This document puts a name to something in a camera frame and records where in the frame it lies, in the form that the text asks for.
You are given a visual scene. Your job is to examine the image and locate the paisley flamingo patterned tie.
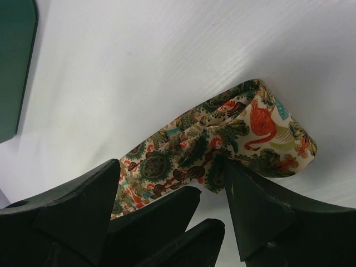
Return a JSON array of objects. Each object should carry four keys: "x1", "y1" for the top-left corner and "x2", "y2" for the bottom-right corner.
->
[{"x1": 111, "y1": 79, "x2": 317, "y2": 219}]

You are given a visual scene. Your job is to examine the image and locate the green divided plastic tray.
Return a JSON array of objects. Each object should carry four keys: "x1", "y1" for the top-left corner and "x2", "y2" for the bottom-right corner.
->
[{"x1": 1, "y1": 0, "x2": 38, "y2": 142}]

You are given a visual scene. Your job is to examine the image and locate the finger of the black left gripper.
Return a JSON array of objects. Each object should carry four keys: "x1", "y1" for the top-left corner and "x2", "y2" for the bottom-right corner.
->
[
  {"x1": 132, "y1": 218, "x2": 225, "y2": 266},
  {"x1": 108, "y1": 186, "x2": 201, "y2": 242}
]

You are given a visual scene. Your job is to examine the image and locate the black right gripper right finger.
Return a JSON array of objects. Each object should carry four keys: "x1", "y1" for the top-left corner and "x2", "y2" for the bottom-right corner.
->
[{"x1": 222, "y1": 160, "x2": 356, "y2": 267}]

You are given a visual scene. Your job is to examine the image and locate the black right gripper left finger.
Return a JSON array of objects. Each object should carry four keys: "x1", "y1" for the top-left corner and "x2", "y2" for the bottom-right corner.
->
[{"x1": 1, "y1": 159, "x2": 120, "y2": 266}]

